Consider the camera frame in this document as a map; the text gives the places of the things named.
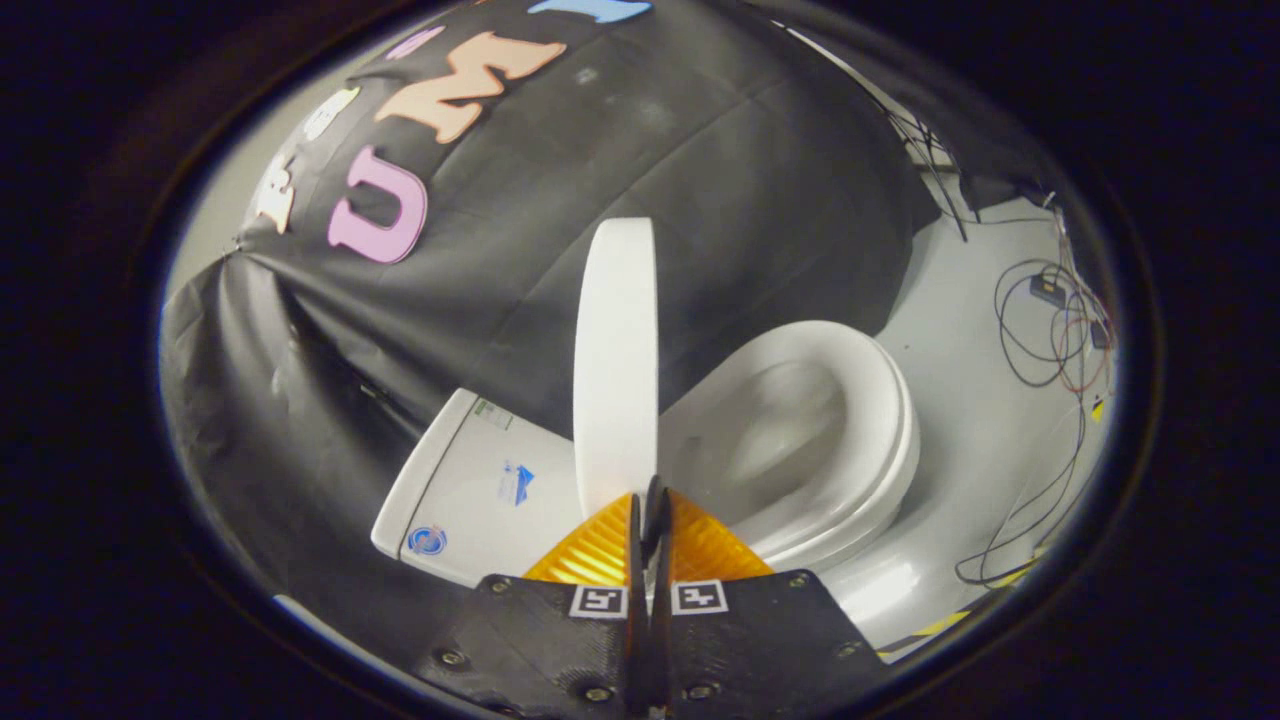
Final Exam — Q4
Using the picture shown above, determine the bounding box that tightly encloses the black backdrop cloth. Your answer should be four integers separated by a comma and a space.
160, 0, 1051, 641

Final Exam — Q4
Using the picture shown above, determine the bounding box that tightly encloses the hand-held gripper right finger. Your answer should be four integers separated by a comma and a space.
648, 488, 891, 716

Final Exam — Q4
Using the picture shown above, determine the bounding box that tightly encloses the white toilet lid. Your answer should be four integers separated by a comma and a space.
573, 217, 673, 561

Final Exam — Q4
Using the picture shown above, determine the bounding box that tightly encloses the thin red cable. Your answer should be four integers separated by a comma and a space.
1055, 315, 1113, 397

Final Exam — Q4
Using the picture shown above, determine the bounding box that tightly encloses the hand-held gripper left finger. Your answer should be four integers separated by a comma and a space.
415, 492, 646, 716

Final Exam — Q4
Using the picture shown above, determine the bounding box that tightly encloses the white ceramic toilet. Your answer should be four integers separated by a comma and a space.
370, 320, 921, 601

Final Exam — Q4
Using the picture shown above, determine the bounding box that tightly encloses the thin black floor cable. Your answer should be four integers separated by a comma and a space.
955, 398, 1093, 591

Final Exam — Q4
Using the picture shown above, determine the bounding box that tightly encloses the white toilet seat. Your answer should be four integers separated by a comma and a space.
660, 320, 921, 573

